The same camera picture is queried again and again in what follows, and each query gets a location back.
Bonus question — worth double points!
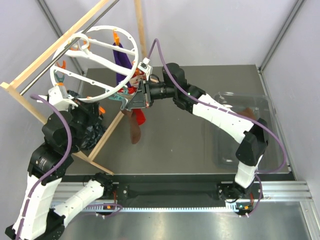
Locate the orange clip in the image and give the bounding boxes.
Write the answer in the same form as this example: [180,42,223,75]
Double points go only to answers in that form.
[98,106,106,116]
[112,29,120,46]

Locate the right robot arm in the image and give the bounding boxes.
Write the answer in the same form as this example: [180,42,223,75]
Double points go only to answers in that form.
[119,63,269,200]

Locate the wooden drying rack frame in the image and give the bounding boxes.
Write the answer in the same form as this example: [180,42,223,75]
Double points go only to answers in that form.
[0,0,161,176]

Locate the teal clip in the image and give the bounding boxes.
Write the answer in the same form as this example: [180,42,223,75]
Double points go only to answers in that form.
[108,94,128,103]
[117,88,132,96]

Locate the orange clip on towel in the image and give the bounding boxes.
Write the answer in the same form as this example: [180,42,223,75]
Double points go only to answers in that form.
[112,29,120,46]

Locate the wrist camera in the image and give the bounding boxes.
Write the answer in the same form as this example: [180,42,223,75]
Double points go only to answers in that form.
[37,85,79,111]
[137,57,153,79]

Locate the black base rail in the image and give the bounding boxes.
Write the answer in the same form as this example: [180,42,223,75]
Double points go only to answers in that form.
[99,173,261,208]

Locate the white round clip hanger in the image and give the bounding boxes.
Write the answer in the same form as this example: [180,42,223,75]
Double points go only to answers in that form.
[49,25,139,103]

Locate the red santa sock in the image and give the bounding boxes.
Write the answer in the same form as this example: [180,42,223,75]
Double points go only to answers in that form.
[126,69,146,94]
[122,85,146,126]

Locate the brown sock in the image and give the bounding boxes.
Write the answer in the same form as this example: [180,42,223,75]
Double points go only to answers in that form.
[237,107,257,121]
[121,110,141,145]

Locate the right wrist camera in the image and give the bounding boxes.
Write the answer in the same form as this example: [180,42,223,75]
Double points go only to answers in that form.
[137,57,153,79]

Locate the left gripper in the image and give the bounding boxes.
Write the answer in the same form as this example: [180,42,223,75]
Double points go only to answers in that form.
[63,96,102,152]

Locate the dark patterned shorts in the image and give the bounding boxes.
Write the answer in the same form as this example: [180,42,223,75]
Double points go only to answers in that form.
[67,90,106,151]

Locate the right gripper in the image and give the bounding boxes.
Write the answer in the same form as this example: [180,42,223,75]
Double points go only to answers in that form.
[126,79,177,110]

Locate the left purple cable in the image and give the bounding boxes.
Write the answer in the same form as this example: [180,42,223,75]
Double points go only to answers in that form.
[14,93,73,240]

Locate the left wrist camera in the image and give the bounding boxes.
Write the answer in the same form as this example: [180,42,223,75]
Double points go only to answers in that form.
[37,85,79,111]

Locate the clear plastic bin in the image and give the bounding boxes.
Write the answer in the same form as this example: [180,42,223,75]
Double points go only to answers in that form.
[211,91,292,169]

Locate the purple towel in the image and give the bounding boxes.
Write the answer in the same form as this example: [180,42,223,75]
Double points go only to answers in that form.
[112,50,132,85]

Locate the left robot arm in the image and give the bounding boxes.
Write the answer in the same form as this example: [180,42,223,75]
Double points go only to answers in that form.
[5,101,114,240]

